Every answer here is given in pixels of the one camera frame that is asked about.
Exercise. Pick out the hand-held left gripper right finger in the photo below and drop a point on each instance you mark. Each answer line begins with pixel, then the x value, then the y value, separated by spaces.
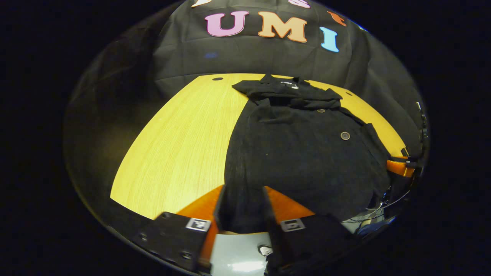
pixel 270 222

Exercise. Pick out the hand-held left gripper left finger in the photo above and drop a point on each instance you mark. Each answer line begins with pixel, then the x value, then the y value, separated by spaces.
pixel 220 205

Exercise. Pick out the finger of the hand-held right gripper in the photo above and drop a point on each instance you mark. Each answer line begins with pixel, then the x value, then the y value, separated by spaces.
pixel 399 168

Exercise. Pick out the black buttoned jacket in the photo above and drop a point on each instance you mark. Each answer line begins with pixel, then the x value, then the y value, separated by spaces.
pixel 299 153

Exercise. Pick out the person's white shoe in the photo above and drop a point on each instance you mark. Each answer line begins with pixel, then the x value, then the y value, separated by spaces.
pixel 264 250

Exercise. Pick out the black backdrop cloth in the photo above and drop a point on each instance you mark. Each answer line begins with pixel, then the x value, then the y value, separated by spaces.
pixel 268 57

